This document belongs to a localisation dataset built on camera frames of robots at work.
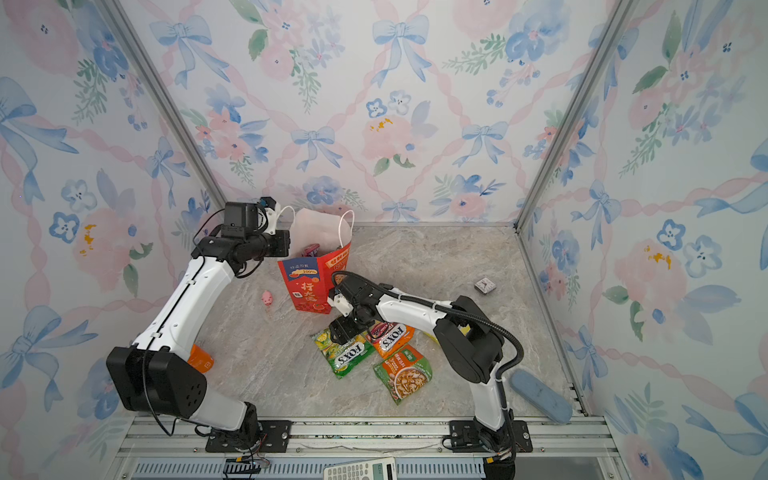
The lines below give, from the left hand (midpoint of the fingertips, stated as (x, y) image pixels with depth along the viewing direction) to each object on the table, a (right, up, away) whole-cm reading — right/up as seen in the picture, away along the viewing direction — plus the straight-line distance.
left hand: (290, 236), depth 81 cm
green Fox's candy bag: (+14, -34, +3) cm, 37 cm away
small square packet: (+59, -15, +19) cm, 64 cm away
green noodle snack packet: (+31, -38, +3) cm, 49 cm away
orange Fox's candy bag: (+27, -29, +7) cm, 40 cm away
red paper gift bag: (+4, -1, +19) cm, 19 cm away
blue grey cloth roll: (+67, -43, -3) cm, 79 cm away
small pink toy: (-13, -19, +16) cm, 28 cm away
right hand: (+13, -27, +7) cm, 31 cm away
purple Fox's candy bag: (+2, -4, +13) cm, 14 cm away
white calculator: (+24, -55, -12) cm, 61 cm away
